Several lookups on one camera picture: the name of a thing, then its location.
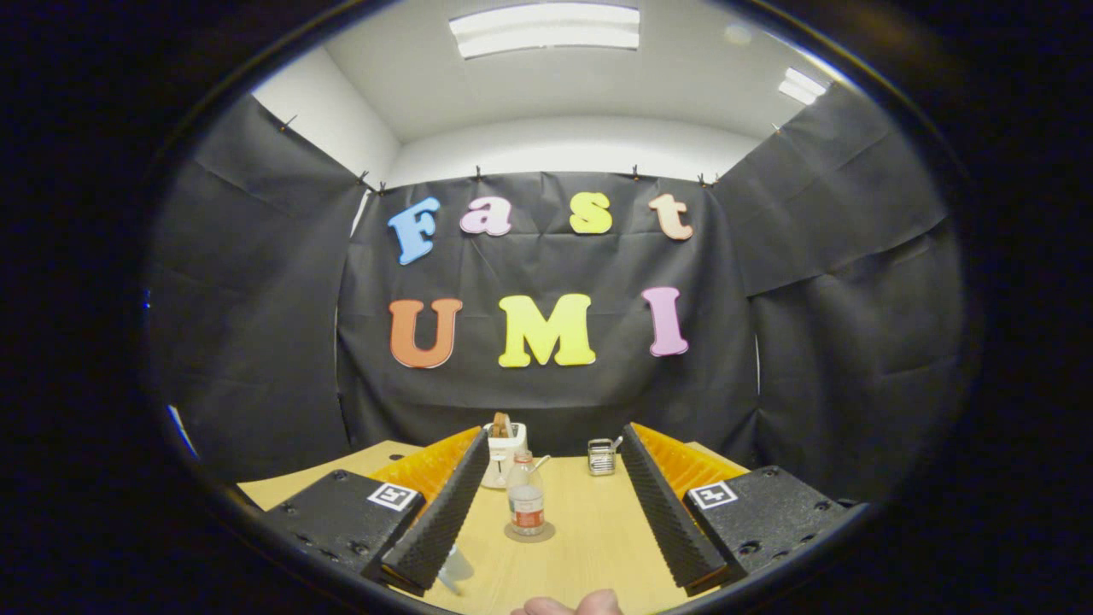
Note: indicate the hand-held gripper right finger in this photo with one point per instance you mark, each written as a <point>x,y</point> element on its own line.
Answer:
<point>670,512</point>

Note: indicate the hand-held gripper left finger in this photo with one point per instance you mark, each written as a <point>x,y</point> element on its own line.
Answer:
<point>440,512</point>

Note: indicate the white cup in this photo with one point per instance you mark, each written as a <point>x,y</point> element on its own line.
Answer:
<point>457,571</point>

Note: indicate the clear juice bottle red label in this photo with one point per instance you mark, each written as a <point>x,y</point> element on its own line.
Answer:
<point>526,504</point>

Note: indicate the brown round coaster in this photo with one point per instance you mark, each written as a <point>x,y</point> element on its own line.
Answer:
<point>549,531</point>

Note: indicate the wooden table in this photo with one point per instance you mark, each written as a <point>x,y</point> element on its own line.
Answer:
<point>598,530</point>

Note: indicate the white toaster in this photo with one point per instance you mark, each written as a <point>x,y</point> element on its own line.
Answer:
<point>497,461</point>

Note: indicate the bread slice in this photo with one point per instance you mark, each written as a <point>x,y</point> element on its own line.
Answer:
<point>502,425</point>

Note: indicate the small ceiling light panel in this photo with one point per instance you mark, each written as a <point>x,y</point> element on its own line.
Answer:
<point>803,85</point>

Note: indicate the large ceiling light panel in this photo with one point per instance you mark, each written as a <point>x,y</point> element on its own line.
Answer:
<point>546,30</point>

